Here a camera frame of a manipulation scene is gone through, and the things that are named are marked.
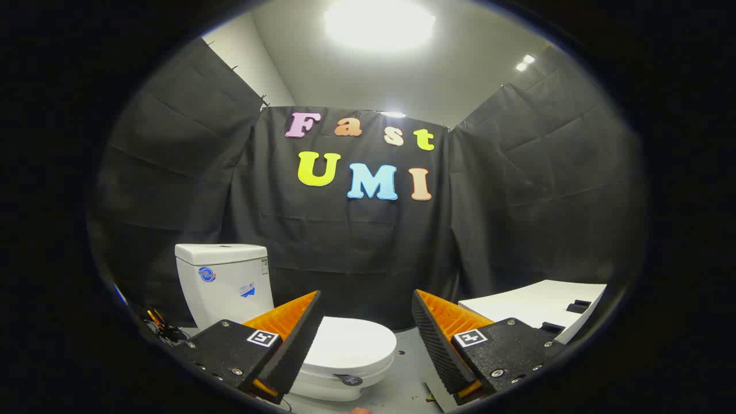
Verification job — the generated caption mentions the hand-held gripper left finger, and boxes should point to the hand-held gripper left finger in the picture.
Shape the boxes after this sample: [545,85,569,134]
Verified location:
[172,290,324,405]

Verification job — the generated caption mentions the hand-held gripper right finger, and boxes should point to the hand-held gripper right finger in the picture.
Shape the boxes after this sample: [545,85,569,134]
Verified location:
[412,289,567,407]

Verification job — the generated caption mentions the white toilet lid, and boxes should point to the white toilet lid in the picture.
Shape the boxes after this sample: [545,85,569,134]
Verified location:
[300,316,398,372]

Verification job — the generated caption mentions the white ceramic toilet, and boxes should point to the white ceramic toilet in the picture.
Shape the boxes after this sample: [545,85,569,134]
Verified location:
[175,243,397,403]

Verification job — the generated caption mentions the grey drawer cabinet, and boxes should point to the grey drawer cabinet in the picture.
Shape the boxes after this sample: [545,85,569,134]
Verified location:
[458,280,608,346]

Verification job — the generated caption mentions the black backdrop cloth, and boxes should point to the black backdrop cloth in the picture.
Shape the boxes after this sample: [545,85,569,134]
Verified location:
[86,37,647,331]

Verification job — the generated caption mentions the large round ceiling light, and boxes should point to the large round ceiling light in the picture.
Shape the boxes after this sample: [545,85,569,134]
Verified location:
[324,0,436,52]

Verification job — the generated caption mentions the black cable bundle orange tool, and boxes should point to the black cable bundle orange tool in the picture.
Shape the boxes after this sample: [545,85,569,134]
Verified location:
[141,309,190,346]

